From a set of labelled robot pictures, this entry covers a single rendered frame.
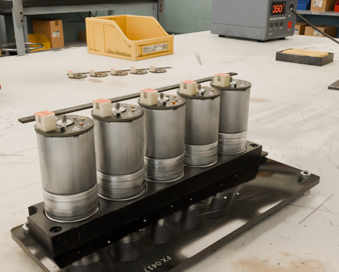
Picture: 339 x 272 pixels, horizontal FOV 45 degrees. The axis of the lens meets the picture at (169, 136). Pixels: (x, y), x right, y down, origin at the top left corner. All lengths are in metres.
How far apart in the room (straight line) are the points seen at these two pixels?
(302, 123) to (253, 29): 0.52
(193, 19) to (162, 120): 6.04
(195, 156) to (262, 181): 0.04
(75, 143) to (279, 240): 0.11
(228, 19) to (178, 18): 5.49
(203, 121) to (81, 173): 0.08
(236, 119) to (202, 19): 5.89
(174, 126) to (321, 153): 0.15
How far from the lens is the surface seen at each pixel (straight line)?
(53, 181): 0.18
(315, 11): 4.78
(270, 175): 0.25
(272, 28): 0.90
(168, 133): 0.20
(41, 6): 2.96
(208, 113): 0.22
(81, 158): 0.17
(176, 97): 0.22
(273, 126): 0.37
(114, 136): 0.19
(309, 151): 0.33
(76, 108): 0.20
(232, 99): 0.24
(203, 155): 0.23
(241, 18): 0.91
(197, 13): 6.18
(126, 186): 0.20
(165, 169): 0.21
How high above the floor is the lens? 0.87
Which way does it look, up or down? 21 degrees down
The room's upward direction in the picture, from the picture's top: straight up
